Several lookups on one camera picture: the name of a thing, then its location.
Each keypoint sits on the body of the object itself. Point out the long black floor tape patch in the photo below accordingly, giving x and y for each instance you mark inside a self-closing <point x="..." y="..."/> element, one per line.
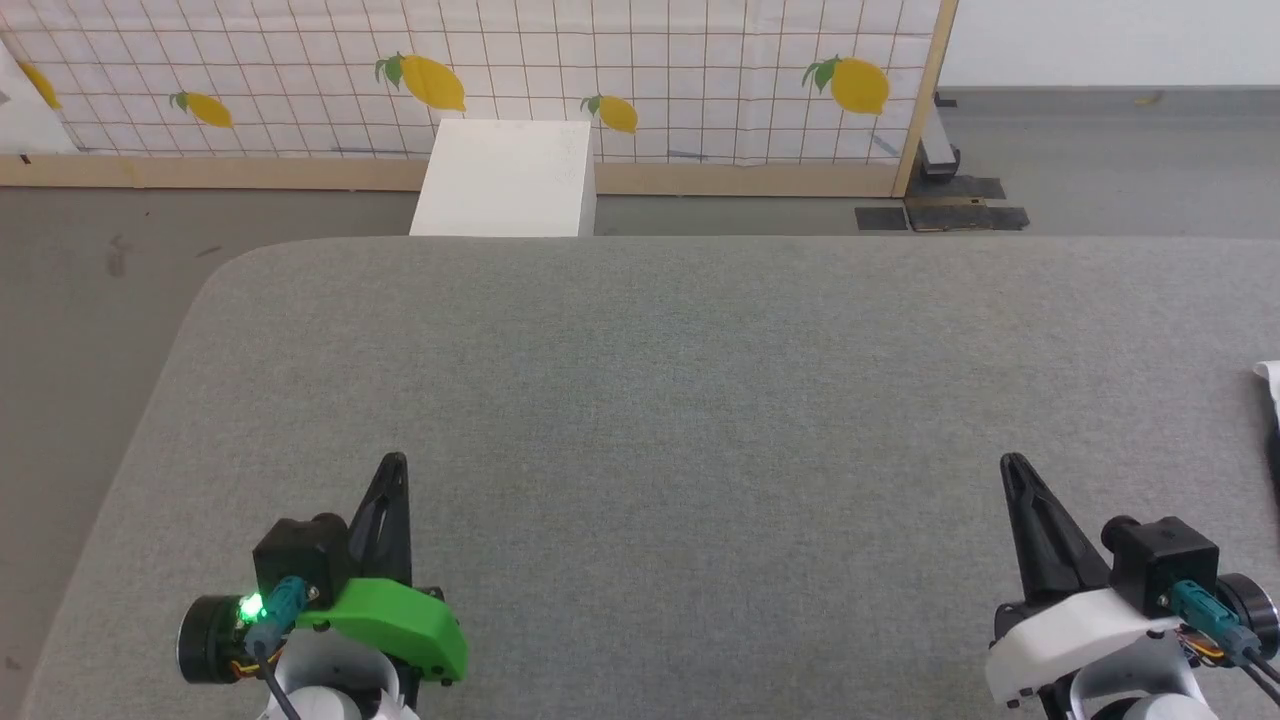
<point x="950" y="217"/>

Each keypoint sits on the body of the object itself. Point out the white box stand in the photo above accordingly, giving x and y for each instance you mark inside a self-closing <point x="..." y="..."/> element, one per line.
<point x="505" y="180"/>

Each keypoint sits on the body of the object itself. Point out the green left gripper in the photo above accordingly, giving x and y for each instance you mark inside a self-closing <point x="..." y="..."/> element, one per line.
<point x="400" y="625"/>

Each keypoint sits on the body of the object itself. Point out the grey fabric covered work surface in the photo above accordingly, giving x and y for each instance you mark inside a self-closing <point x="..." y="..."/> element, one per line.
<point x="700" y="400"/>

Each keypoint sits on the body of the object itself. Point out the short black floor tape patch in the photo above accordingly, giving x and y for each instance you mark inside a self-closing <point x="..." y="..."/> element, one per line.
<point x="955" y="187"/>

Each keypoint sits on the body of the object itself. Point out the grey metal partition foot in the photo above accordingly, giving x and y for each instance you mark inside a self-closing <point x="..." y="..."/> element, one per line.
<point x="938" y="150"/>

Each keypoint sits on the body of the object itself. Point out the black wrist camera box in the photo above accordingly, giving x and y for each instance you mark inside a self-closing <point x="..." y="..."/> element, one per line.
<point x="1160" y="560"/>
<point x="300" y="550"/>

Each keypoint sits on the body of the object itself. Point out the white panel grey geometric shapes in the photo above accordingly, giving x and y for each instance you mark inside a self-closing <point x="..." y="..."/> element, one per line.
<point x="20" y="125"/>

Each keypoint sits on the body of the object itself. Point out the lemon print partition wooden frame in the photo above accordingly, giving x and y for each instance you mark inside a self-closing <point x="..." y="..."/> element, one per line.
<point x="650" y="60"/>

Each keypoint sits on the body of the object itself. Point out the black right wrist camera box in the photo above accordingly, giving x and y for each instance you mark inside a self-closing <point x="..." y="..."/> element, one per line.
<point x="1160" y="560"/>

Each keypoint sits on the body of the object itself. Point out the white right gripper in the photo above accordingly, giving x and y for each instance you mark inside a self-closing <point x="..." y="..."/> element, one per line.
<point x="1070" y="640"/>

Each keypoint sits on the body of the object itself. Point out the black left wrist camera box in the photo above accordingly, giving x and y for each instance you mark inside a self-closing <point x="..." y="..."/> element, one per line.
<point x="300" y="550"/>

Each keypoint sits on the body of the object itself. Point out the small yellowish floor scrap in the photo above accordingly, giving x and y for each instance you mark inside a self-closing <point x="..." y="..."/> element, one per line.
<point x="1150" y="98"/>

